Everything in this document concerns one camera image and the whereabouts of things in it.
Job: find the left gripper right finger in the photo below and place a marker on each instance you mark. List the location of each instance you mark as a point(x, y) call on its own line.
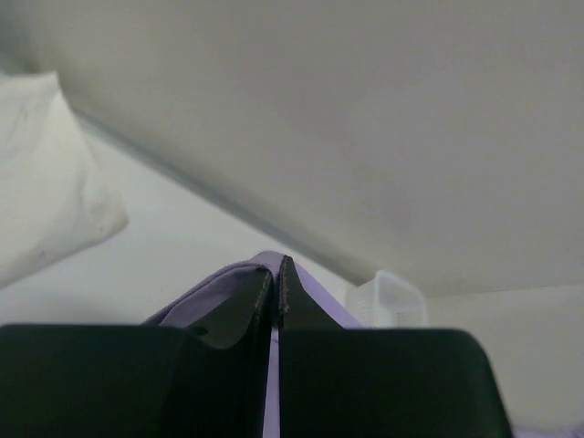
point(337, 380)

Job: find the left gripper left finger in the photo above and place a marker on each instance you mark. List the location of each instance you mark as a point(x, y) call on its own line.
point(86, 381)

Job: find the purple t shirt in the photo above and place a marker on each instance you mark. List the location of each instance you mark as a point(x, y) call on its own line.
point(219, 287)

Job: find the white t shirt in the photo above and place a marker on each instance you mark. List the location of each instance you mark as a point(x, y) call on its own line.
point(56, 197)

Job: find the white plastic basket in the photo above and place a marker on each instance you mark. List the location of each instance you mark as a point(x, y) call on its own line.
point(387, 302)

